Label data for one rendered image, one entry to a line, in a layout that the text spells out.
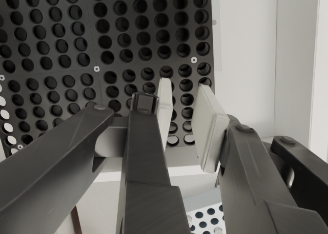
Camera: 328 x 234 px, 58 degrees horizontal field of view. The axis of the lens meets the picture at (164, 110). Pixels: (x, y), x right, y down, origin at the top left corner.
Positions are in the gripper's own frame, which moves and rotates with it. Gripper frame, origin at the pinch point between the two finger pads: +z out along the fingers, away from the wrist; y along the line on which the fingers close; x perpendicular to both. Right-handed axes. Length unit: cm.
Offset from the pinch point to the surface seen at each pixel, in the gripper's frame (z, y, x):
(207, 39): 11.5, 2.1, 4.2
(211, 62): 11.6, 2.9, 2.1
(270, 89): 18.0, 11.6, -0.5
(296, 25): 12.8, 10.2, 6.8
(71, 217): 27.8, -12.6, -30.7
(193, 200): 24.7, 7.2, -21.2
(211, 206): 22.4, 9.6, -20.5
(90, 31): 11.5, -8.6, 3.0
